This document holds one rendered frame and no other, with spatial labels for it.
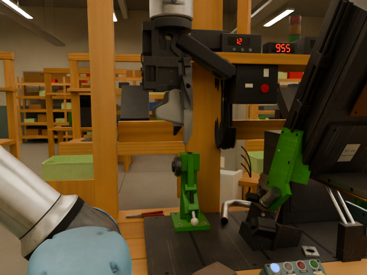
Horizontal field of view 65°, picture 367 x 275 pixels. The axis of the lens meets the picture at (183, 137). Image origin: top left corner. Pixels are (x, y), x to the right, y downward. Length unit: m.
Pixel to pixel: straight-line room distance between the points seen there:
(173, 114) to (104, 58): 0.76
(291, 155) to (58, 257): 0.74
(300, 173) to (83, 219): 0.69
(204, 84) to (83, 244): 0.93
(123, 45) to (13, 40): 3.68
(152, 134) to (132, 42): 9.84
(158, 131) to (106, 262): 0.96
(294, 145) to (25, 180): 0.74
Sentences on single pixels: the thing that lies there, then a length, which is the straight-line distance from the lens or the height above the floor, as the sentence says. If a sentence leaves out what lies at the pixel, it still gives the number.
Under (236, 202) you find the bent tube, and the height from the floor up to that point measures 0.92.
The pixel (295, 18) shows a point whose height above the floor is 1.71.
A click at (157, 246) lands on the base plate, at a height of 0.90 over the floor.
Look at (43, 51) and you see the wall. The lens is 11.54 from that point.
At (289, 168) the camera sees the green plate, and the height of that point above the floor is 1.16.
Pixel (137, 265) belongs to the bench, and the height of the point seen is 0.88.
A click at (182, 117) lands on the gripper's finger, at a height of 1.33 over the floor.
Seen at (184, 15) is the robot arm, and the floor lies 1.50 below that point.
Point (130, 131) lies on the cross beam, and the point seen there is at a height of 1.23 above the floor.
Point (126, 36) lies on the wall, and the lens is 11.10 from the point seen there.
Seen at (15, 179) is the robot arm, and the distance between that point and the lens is 0.49.
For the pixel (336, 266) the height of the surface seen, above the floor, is 0.90.
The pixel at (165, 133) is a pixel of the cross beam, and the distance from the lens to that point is 1.28.
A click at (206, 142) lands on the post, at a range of 1.22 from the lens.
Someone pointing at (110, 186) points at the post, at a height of 1.02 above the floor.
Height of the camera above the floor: 1.36
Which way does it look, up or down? 7 degrees down
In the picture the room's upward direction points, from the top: straight up
